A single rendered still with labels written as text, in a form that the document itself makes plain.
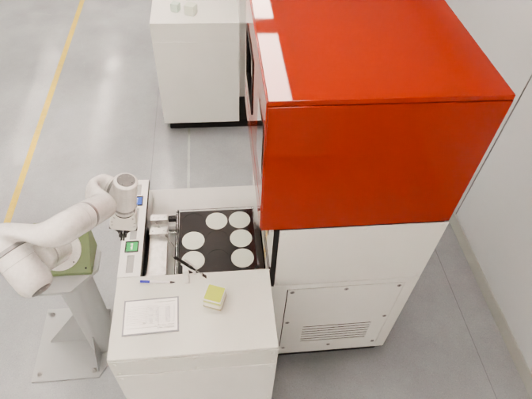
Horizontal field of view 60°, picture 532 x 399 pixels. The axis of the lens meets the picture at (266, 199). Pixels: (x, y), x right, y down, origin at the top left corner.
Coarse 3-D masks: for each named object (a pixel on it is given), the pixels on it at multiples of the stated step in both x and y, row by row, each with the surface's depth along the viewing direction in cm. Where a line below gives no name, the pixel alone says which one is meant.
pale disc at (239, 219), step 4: (236, 212) 222; (240, 212) 222; (244, 212) 222; (232, 216) 220; (236, 216) 220; (240, 216) 221; (244, 216) 221; (248, 216) 221; (232, 220) 219; (236, 220) 219; (240, 220) 219; (244, 220) 219; (248, 220) 219; (232, 224) 217; (236, 224) 217; (240, 224) 217; (244, 224) 218; (248, 224) 218
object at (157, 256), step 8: (152, 224) 218; (160, 224) 218; (168, 224) 218; (152, 240) 212; (160, 240) 212; (152, 248) 209; (160, 248) 209; (152, 256) 206; (160, 256) 206; (152, 264) 203; (160, 264) 203; (152, 272) 200; (160, 272) 201
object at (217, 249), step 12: (180, 216) 219; (192, 216) 219; (204, 216) 220; (228, 216) 220; (252, 216) 221; (180, 228) 214; (192, 228) 215; (204, 228) 215; (228, 228) 216; (240, 228) 216; (252, 228) 216; (180, 240) 210; (204, 240) 211; (216, 240) 211; (228, 240) 211; (252, 240) 212; (180, 252) 206; (204, 252) 206; (216, 252) 207; (228, 252) 207; (252, 252) 207; (204, 264) 202; (216, 264) 202; (228, 264) 202; (252, 264) 203
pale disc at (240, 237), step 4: (236, 232) 214; (240, 232) 214; (244, 232) 214; (248, 232) 215; (232, 236) 213; (236, 236) 213; (240, 236) 213; (244, 236) 213; (248, 236) 213; (232, 240) 211; (236, 240) 211; (240, 240) 211; (244, 240) 212; (248, 240) 212; (236, 244) 210; (240, 244) 210; (244, 244) 210; (248, 244) 210
